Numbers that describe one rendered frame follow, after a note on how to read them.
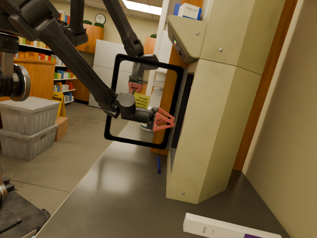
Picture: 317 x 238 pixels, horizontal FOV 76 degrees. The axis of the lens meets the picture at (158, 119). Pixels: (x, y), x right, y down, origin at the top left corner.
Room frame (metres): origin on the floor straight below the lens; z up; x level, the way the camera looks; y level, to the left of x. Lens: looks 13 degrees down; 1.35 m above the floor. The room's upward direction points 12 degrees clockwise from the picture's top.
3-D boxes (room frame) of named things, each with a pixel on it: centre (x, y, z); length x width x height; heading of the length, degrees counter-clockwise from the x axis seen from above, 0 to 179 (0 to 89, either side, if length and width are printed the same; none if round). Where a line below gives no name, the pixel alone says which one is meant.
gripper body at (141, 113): (0.77, 0.05, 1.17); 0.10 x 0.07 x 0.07; 178
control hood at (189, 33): (0.78, -0.02, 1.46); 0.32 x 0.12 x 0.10; 0
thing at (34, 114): (2.45, 1.58, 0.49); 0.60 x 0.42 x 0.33; 0
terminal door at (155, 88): (0.92, 0.09, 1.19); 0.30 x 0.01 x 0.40; 95
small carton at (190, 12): (0.73, -0.02, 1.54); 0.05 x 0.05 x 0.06; 17
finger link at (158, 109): (0.80, -0.02, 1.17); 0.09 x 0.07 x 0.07; 88
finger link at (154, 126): (0.73, -0.02, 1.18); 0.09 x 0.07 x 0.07; 88
